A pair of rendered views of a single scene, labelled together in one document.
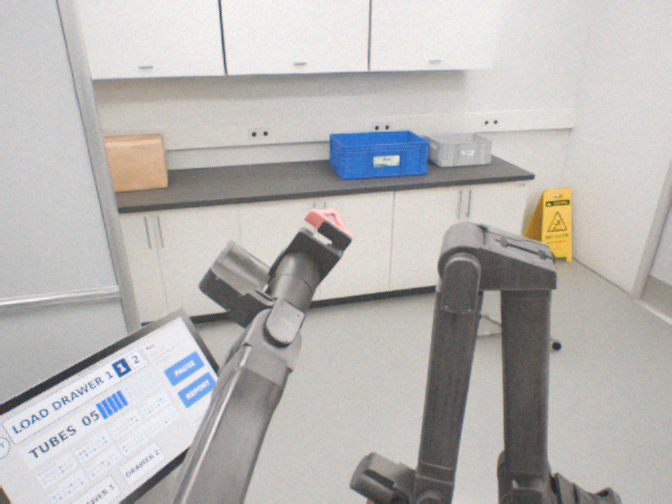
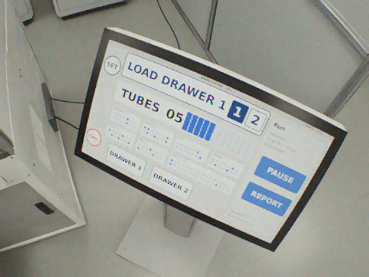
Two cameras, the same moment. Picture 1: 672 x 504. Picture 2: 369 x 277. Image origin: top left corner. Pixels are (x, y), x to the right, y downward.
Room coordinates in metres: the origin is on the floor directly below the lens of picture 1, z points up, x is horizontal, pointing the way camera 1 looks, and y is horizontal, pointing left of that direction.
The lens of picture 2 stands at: (0.71, 0.20, 1.63)
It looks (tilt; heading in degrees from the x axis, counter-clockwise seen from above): 63 degrees down; 74
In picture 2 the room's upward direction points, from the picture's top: 8 degrees clockwise
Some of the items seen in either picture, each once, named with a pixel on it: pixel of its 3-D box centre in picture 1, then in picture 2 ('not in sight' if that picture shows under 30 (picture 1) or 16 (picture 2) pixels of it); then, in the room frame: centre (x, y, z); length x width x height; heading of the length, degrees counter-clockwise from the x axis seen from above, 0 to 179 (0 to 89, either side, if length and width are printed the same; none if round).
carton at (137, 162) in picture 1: (131, 162); not in sight; (3.06, 1.29, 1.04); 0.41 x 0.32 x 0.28; 104
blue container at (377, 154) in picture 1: (377, 153); not in sight; (3.38, -0.29, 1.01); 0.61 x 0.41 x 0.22; 104
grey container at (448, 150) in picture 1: (458, 149); not in sight; (3.61, -0.90, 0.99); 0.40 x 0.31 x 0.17; 104
